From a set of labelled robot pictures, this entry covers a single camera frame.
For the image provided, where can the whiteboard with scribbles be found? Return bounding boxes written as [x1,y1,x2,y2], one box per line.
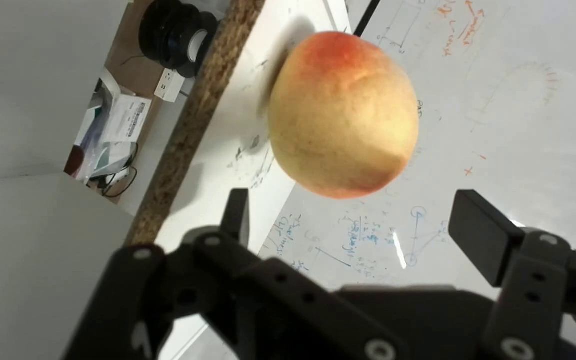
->
[255,0,576,296]

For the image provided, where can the white shelf with particleboard edges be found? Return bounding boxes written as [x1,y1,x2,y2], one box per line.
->
[123,0,383,258]

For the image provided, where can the orange red peach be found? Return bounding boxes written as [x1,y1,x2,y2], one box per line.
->
[263,30,421,202]

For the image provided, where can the black tape roll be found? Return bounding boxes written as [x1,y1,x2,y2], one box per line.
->
[138,0,220,80]

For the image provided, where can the brown cardboard box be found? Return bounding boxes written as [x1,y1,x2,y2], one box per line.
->
[102,0,190,105]

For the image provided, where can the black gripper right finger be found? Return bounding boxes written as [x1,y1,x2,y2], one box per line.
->
[446,188,576,360]

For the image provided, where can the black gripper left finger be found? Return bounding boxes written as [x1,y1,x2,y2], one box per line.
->
[61,187,412,360]

